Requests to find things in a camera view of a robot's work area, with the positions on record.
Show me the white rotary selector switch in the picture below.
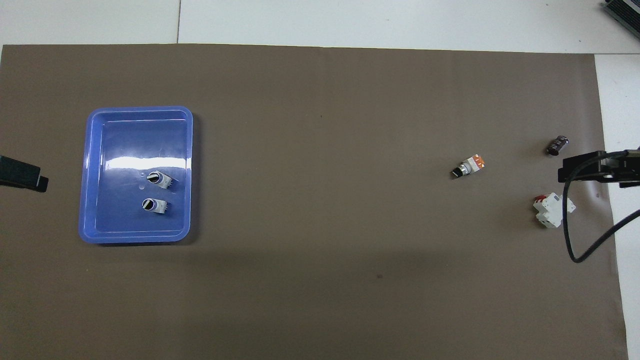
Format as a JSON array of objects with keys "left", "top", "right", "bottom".
[
  {"left": 141, "top": 197, "right": 169, "bottom": 216},
  {"left": 451, "top": 155, "right": 487, "bottom": 179},
  {"left": 147, "top": 170, "right": 174, "bottom": 190}
]

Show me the small black terminal block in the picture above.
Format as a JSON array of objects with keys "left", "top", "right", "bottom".
[{"left": 546, "top": 134, "right": 571, "bottom": 157}]

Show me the white circuit breaker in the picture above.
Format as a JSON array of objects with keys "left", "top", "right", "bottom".
[{"left": 532, "top": 192, "right": 577, "bottom": 229}]

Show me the blue plastic tray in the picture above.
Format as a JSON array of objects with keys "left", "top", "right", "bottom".
[{"left": 78, "top": 105, "right": 194, "bottom": 245}]

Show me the grey finned metal device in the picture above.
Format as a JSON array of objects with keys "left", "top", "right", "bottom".
[{"left": 601, "top": 0, "right": 640, "bottom": 32}]

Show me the brown paper table mat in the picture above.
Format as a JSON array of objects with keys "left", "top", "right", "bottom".
[{"left": 0, "top": 44, "right": 630, "bottom": 360}]

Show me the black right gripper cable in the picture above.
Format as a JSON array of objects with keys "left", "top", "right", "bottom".
[{"left": 562, "top": 150, "right": 640, "bottom": 264}]

